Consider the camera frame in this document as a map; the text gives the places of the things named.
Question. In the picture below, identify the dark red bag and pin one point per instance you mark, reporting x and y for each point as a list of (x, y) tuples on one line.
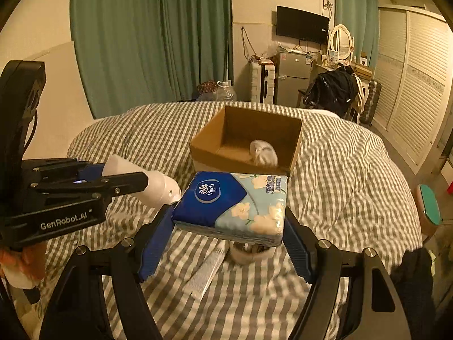
[(206, 88)]

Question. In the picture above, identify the white ribbed suitcase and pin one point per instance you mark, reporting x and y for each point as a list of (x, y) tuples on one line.
[(262, 83)]

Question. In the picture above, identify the round tape roll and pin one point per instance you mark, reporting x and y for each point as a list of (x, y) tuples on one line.
[(249, 253)]

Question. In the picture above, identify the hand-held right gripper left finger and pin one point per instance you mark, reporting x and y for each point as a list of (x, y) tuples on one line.
[(155, 244)]

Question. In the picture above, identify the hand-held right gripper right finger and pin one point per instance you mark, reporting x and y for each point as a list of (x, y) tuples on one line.
[(299, 251)]

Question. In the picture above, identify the white flat packet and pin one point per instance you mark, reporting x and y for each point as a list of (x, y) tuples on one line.
[(208, 272)]

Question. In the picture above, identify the narrow green curtain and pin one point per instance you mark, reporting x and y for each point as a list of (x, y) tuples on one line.
[(355, 14)]

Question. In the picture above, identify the silver suitcase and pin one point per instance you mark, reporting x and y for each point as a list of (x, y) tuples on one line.
[(371, 102)]

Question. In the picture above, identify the brown cardboard box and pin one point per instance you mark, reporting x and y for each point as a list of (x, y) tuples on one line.
[(244, 136)]

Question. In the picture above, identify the black wall television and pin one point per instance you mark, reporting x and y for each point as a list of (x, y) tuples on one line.
[(301, 24)]

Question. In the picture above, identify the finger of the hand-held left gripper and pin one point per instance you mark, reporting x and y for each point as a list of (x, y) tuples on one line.
[(92, 173), (116, 184)]

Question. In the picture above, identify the wide green curtain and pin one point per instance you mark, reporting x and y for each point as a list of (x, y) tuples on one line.
[(141, 39)]

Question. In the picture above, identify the white louvred wardrobe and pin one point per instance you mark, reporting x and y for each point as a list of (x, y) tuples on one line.
[(414, 85)]

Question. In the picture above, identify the grey checked blanket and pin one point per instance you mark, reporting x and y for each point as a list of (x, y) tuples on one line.
[(346, 191)]

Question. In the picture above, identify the green topped stool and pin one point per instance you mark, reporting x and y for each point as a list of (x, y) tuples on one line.
[(429, 209)]

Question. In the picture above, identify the clear large water bottle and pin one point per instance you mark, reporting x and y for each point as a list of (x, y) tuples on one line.
[(224, 92)]

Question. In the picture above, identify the person's left hand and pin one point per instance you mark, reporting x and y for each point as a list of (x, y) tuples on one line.
[(21, 267)]

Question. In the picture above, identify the dark cloth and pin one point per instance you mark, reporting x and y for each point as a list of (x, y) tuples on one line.
[(414, 290)]

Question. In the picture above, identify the black jacket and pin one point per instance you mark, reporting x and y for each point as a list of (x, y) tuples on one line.
[(334, 88)]

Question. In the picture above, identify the white oval mirror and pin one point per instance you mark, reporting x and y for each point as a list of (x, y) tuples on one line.
[(340, 40)]

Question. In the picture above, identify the wooden dressing desk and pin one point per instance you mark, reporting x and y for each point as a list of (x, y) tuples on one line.
[(324, 67)]

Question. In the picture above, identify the white plastic bottle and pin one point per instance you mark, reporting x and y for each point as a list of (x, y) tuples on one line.
[(155, 187)]

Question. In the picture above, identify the blue floral tissue pack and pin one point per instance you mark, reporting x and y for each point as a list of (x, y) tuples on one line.
[(226, 207)]

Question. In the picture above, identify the white crumpled plastic bag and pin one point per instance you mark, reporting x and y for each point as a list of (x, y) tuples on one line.
[(263, 153)]

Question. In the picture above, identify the silver small fridge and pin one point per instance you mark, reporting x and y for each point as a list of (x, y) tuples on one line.
[(292, 78)]

